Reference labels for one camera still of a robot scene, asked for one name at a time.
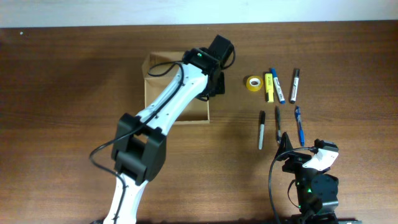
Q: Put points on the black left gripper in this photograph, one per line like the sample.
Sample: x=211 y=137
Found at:
x=221 y=88

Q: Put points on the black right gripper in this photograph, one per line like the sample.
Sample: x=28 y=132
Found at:
x=296 y=160

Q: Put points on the grey black permanent marker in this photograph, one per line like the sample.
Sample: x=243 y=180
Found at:
x=261 y=129

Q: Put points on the black ballpoint pen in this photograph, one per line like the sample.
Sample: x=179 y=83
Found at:
x=278 y=129

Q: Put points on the yellow tape roll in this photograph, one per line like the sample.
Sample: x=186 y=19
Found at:
x=254 y=83

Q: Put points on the yellow highlighter marker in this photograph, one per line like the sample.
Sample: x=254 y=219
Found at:
x=269 y=87

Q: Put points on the blue whiteboard marker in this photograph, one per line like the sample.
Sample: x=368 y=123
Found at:
x=277 y=86

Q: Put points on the black whiteboard marker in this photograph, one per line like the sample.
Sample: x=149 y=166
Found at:
x=295 y=84

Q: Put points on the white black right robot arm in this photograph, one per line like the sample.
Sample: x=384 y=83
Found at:
x=316 y=190

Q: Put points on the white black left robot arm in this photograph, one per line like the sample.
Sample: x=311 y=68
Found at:
x=137 y=153

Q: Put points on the blue ballpoint pen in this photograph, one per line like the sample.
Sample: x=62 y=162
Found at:
x=299 y=124

